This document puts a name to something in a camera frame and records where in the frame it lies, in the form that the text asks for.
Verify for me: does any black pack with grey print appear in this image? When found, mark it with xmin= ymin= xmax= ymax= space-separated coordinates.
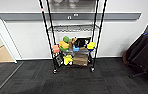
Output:
xmin=54 ymin=54 xmax=64 ymax=67

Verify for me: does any orange yellow toy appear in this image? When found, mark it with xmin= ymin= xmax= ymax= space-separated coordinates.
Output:
xmin=58 ymin=40 xmax=70 ymax=51

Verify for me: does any green toy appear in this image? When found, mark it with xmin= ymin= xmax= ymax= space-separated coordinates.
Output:
xmin=62 ymin=35 xmax=70 ymax=43

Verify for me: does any yellow plush toy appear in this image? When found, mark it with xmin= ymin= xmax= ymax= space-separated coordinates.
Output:
xmin=62 ymin=54 xmax=74 ymax=66

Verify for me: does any pink toy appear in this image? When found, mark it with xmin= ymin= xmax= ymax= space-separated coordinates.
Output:
xmin=52 ymin=44 xmax=61 ymax=54

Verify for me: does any small blue toy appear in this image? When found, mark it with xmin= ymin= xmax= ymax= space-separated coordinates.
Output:
xmin=72 ymin=45 xmax=80 ymax=53

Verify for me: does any black wire shelf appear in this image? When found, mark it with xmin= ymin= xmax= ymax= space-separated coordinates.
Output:
xmin=39 ymin=0 xmax=108 ymax=74

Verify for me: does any grey wall socket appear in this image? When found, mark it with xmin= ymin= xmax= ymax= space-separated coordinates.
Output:
xmin=67 ymin=14 xmax=73 ymax=20
xmin=73 ymin=13 xmax=80 ymax=18

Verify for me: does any brown plush toy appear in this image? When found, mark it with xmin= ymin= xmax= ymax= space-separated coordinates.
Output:
xmin=68 ymin=37 xmax=78 ymax=47

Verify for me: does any white door frame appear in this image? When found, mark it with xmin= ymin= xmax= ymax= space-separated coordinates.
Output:
xmin=0 ymin=6 xmax=18 ymax=64

